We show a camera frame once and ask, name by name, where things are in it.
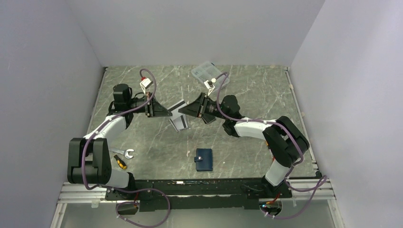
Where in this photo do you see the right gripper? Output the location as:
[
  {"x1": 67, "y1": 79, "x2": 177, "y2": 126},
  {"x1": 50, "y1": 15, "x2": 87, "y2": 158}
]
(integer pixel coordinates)
[{"x1": 178, "y1": 93, "x2": 229, "y2": 120}]

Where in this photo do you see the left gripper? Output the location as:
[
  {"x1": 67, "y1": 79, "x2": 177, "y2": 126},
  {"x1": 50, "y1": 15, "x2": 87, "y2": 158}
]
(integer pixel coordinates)
[{"x1": 127, "y1": 92, "x2": 172, "y2": 118}]

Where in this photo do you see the silver credit card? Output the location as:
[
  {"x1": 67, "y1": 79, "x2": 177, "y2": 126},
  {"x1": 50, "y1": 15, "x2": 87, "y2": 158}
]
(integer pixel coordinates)
[{"x1": 168, "y1": 99, "x2": 187, "y2": 115}]

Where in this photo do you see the blue leather card holder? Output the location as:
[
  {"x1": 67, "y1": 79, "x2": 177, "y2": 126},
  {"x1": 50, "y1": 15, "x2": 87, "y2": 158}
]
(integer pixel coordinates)
[{"x1": 194, "y1": 148, "x2": 213, "y2": 171}]

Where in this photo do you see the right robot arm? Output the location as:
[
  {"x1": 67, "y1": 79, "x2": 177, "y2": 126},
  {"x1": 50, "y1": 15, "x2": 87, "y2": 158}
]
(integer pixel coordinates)
[{"x1": 178, "y1": 93, "x2": 310, "y2": 197}]

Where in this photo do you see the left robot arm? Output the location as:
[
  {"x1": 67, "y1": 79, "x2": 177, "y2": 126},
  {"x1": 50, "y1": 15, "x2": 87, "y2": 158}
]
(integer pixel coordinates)
[{"x1": 67, "y1": 84, "x2": 172, "y2": 200}]

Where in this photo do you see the black card stack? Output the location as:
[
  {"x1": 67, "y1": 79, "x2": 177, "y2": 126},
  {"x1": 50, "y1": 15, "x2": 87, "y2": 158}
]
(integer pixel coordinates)
[{"x1": 201, "y1": 114, "x2": 216, "y2": 124}]

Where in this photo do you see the silver card stack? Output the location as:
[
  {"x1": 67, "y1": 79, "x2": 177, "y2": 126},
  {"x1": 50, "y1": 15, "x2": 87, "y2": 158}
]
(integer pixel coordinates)
[{"x1": 169, "y1": 114, "x2": 189, "y2": 132}]

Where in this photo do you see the clear plastic organizer box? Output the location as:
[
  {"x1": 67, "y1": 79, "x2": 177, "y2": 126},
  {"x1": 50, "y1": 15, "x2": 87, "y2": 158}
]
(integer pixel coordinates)
[{"x1": 191, "y1": 61, "x2": 230, "y2": 93}]

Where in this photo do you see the silver wrench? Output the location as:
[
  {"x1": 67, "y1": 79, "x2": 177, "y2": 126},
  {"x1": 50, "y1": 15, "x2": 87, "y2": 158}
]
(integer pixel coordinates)
[{"x1": 109, "y1": 148, "x2": 134, "y2": 159}]

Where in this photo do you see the yellow black screwdriver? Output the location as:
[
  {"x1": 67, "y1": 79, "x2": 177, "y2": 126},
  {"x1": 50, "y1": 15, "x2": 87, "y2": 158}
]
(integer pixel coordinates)
[{"x1": 114, "y1": 154, "x2": 127, "y2": 170}]

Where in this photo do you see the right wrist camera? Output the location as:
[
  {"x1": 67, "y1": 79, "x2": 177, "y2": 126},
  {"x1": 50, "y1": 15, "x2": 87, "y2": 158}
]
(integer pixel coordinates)
[{"x1": 203, "y1": 78, "x2": 216, "y2": 91}]

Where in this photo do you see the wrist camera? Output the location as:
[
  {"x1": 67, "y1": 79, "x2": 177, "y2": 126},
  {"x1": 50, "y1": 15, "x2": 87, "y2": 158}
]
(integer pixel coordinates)
[
  {"x1": 203, "y1": 78, "x2": 216, "y2": 91},
  {"x1": 140, "y1": 77, "x2": 154, "y2": 89}
]

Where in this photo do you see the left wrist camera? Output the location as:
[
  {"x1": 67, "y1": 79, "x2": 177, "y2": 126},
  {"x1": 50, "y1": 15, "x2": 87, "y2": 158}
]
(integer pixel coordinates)
[{"x1": 140, "y1": 77, "x2": 154, "y2": 89}]

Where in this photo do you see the black base frame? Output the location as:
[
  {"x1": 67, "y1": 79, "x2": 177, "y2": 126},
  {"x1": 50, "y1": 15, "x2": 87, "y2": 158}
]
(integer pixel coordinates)
[{"x1": 105, "y1": 178, "x2": 292, "y2": 212}]

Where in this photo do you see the aluminium rail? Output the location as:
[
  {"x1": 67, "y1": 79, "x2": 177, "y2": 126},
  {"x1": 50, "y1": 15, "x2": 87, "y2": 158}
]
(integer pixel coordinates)
[{"x1": 58, "y1": 180, "x2": 336, "y2": 204}]

